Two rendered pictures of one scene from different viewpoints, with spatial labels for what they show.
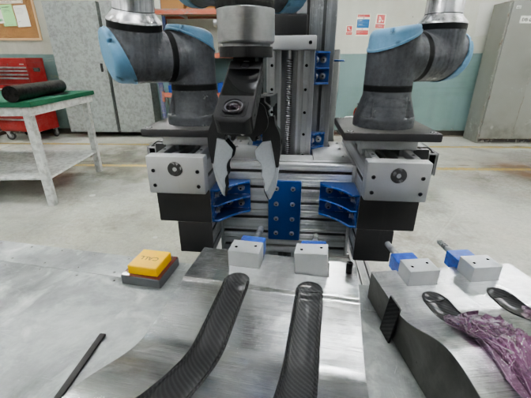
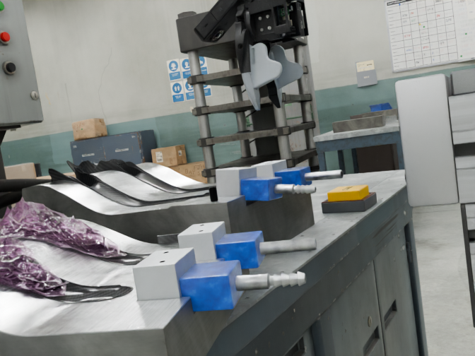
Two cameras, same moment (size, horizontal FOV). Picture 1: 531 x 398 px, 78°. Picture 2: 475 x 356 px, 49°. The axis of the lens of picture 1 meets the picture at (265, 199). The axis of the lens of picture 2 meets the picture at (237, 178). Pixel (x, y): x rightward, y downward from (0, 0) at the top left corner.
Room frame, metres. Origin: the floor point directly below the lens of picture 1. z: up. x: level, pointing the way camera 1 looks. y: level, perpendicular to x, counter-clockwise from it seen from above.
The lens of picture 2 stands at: (0.67, -0.74, 0.98)
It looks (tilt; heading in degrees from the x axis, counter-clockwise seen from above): 6 degrees down; 109
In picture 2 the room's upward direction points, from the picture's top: 8 degrees counter-clockwise
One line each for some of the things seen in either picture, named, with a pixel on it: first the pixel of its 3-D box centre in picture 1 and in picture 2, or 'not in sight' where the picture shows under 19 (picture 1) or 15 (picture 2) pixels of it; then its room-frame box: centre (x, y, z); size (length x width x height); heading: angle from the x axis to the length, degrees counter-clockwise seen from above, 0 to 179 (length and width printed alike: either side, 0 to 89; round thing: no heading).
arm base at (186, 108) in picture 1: (195, 103); not in sight; (0.90, 0.19, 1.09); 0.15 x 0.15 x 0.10
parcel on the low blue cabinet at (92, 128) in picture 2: not in sight; (89, 128); (-3.94, 6.13, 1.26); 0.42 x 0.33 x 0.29; 178
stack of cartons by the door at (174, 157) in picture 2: not in sight; (184, 173); (-2.52, 6.18, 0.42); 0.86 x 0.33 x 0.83; 178
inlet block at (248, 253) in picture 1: (253, 245); (299, 177); (0.50, 0.02, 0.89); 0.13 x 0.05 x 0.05; 168
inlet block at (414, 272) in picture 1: (403, 262); (250, 249); (0.50, -0.25, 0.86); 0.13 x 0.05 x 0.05; 6
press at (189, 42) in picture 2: not in sight; (263, 117); (-0.78, 4.50, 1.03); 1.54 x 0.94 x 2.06; 88
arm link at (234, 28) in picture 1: (243, 29); not in sight; (0.48, 0.03, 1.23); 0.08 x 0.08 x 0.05
